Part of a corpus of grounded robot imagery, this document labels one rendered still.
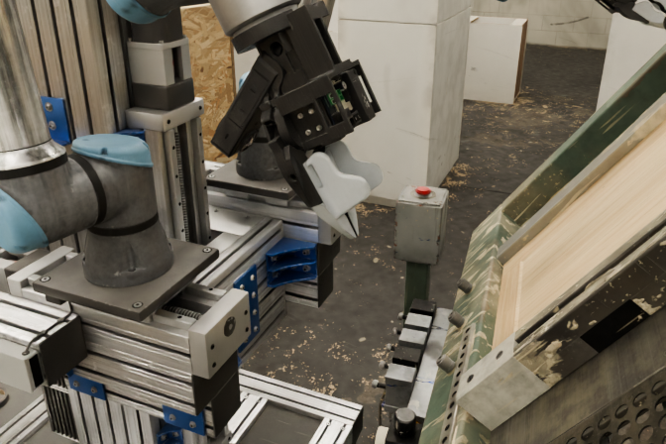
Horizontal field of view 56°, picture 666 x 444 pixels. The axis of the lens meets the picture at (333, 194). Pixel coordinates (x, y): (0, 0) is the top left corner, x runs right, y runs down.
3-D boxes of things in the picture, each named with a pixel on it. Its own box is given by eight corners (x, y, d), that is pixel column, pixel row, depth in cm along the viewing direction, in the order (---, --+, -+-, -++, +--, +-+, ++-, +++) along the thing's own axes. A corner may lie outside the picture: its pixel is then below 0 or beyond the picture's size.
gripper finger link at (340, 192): (385, 238, 55) (341, 144, 53) (330, 254, 58) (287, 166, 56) (396, 224, 58) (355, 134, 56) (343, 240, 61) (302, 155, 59)
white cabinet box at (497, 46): (462, 87, 644) (468, 15, 615) (519, 92, 623) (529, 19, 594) (452, 97, 606) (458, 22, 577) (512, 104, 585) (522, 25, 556)
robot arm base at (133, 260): (63, 276, 105) (53, 223, 101) (124, 237, 117) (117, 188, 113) (136, 295, 99) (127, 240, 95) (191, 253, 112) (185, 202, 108)
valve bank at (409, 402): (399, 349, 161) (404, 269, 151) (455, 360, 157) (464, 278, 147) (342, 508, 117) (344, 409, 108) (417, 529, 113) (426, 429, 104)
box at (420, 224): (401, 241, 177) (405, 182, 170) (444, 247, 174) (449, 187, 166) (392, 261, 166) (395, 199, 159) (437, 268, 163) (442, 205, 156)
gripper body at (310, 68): (355, 141, 52) (291, 3, 49) (276, 171, 56) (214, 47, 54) (386, 116, 58) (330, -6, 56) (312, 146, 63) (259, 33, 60)
